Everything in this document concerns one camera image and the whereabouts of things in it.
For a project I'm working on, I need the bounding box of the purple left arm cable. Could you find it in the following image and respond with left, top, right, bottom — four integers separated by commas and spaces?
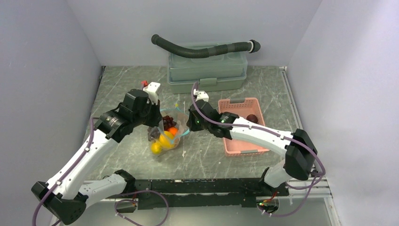
32, 118, 97, 226

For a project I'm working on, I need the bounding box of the green plastic storage box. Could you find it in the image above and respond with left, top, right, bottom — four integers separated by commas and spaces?
167, 52, 247, 94

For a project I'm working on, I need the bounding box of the black corrugated hose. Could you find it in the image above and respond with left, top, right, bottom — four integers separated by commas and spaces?
151, 34, 261, 59

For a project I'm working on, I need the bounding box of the yellow lemon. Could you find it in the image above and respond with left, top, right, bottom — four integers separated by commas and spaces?
151, 142, 163, 155

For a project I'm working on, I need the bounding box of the yellow mango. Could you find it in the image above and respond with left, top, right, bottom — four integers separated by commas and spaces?
159, 131, 175, 149

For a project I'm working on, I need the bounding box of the dark red grape bunch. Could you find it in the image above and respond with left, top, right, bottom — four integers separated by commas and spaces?
148, 115, 177, 140

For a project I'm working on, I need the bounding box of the pink perforated plastic basket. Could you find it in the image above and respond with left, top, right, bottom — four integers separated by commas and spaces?
217, 97, 270, 157

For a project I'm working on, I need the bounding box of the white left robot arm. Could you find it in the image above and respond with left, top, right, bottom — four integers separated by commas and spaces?
31, 83, 162, 226

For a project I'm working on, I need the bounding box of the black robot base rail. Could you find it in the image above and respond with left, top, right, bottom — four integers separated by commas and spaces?
112, 178, 289, 210

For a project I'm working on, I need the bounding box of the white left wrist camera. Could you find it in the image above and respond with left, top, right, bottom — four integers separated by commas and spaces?
141, 81, 161, 105

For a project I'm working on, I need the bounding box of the dark red plum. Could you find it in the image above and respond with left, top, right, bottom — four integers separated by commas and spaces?
246, 114, 259, 124

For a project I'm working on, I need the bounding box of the clear zip top bag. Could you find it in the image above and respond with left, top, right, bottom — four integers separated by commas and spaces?
147, 104, 190, 155

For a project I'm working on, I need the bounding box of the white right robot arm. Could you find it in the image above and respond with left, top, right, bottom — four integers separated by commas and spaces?
187, 99, 317, 195

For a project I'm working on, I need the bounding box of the orange fruit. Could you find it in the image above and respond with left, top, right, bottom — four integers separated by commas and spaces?
167, 127, 178, 136

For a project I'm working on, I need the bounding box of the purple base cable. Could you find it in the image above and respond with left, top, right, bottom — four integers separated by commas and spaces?
114, 190, 170, 226

